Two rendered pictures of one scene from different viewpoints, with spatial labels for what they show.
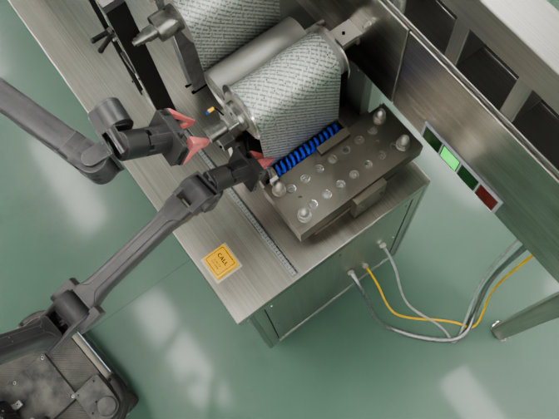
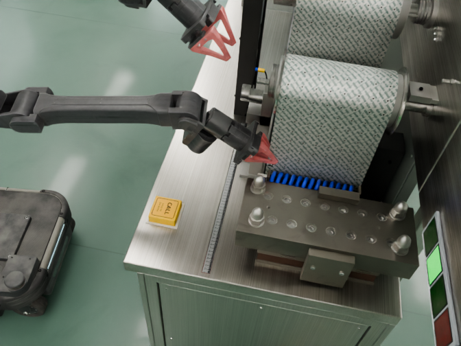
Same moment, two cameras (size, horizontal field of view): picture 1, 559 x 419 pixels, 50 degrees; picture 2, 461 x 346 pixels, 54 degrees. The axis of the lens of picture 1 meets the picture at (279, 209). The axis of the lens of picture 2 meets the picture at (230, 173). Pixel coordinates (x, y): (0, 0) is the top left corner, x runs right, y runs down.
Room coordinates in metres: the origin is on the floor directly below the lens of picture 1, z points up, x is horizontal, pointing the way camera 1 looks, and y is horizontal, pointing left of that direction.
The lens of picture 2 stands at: (-0.07, -0.33, 1.85)
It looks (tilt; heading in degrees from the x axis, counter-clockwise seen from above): 48 degrees down; 33
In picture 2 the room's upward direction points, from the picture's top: 5 degrees clockwise
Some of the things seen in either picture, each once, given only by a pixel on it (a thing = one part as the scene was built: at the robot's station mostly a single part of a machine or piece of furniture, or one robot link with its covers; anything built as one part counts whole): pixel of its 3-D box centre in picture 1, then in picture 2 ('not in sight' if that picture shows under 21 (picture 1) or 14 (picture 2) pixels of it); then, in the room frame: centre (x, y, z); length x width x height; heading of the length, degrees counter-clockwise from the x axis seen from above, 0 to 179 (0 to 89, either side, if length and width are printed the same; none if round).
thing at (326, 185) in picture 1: (343, 171); (324, 226); (0.59, -0.18, 1.00); 0.40 x 0.16 x 0.06; 116
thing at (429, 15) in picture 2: not in sight; (418, 11); (1.03, -0.11, 1.33); 0.07 x 0.07 x 0.07; 26
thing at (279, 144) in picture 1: (301, 130); (319, 156); (0.67, -0.09, 1.10); 0.23 x 0.01 x 0.18; 116
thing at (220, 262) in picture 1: (220, 262); (165, 211); (0.43, 0.18, 0.91); 0.07 x 0.07 x 0.02; 26
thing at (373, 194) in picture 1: (368, 199); (326, 269); (0.51, -0.24, 0.96); 0.10 x 0.03 x 0.11; 116
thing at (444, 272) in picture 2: (459, 167); (438, 280); (0.47, -0.42, 1.18); 0.25 x 0.01 x 0.07; 26
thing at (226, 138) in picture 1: (230, 147); (255, 133); (0.69, 0.09, 1.05); 0.06 x 0.05 x 0.31; 116
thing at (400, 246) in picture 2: (403, 140); (403, 242); (0.62, -0.35, 1.05); 0.04 x 0.04 x 0.04
